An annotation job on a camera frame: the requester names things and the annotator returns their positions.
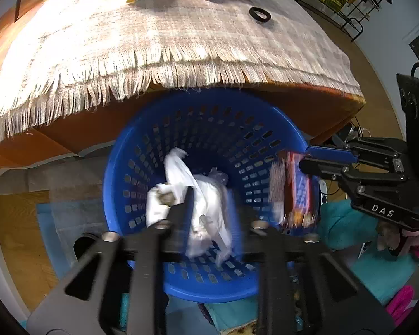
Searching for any pink cloth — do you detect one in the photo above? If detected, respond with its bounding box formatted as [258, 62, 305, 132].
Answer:
[386, 285, 415, 326]

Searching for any blue plastic laundry basket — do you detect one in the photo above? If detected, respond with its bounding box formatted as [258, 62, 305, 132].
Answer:
[103, 89, 323, 303]

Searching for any person's right hand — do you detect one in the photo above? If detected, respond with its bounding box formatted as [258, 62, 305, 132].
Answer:
[375, 220, 402, 252]

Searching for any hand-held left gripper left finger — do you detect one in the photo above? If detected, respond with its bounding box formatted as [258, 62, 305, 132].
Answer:
[26, 185, 197, 335]

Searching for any red and blue snack packet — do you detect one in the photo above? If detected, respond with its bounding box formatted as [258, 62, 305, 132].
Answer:
[270, 152, 320, 231]

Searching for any beige plaid fringed blanket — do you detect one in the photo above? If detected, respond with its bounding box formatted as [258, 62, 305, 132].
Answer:
[0, 0, 364, 147]

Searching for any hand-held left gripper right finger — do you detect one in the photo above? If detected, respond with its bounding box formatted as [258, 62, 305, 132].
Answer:
[244, 220, 395, 335]

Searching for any pale blue mat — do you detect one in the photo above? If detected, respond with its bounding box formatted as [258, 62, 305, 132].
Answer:
[37, 195, 109, 280]

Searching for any teal cloth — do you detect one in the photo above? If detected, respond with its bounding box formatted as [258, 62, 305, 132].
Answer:
[199, 200, 419, 335]

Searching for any black drying rack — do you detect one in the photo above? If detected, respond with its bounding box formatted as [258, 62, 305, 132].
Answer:
[314, 0, 395, 40]

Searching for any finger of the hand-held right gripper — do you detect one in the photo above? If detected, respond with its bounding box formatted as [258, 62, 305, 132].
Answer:
[305, 138, 411, 168]
[299, 157, 409, 205]

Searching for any black rubber ring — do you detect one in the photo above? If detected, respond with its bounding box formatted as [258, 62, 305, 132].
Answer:
[249, 6, 271, 24]

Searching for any white cloth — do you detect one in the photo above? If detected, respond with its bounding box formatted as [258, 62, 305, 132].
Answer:
[146, 147, 233, 264]

